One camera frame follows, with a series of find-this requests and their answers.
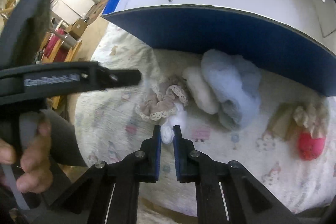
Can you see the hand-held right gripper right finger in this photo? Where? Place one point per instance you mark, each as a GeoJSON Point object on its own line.
{"type": "Point", "coordinates": [177, 155]}

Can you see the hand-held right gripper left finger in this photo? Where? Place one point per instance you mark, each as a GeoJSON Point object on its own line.
{"type": "Point", "coordinates": [157, 153]}

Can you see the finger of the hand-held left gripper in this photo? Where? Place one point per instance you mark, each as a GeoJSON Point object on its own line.
{"type": "Point", "coordinates": [123, 77]}

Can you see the white fluffy sock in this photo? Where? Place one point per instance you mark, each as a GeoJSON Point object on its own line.
{"type": "Point", "coordinates": [178, 115]}

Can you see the beige lace-trimmed cloth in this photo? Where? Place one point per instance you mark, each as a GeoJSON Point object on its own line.
{"type": "Point", "coordinates": [162, 103]}

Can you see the blue storage box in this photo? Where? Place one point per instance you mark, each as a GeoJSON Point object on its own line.
{"type": "Point", "coordinates": [223, 29]}

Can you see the person's left hand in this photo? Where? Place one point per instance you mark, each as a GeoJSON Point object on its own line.
{"type": "Point", "coordinates": [36, 161]}

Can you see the red bag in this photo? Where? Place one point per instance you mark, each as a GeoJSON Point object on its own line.
{"type": "Point", "coordinates": [53, 41]}

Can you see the printed white blanket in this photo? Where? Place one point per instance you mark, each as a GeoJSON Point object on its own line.
{"type": "Point", "coordinates": [110, 121]}

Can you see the wooden rack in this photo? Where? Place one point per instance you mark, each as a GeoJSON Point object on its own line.
{"type": "Point", "coordinates": [72, 52]}

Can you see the white cabinet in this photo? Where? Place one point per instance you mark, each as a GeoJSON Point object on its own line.
{"type": "Point", "coordinates": [71, 2]}

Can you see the cardboard box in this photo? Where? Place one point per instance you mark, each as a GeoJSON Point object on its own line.
{"type": "Point", "coordinates": [78, 26]}

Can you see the cream fluffy sock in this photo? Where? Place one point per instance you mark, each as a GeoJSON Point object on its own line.
{"type": "Point", "coordinates": [199, 90]}

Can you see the light blue fluffy sock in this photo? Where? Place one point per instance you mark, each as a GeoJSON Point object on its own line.
{"type": "Point", "coordinates": [231, 82]}

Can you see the beige folded cloth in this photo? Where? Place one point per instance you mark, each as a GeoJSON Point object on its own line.
{"type": "Point", "coordinates": [283, 121]}

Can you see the pink plush toy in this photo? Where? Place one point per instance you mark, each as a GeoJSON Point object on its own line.
{"type": "Point", "coordinates": [311, 146]}

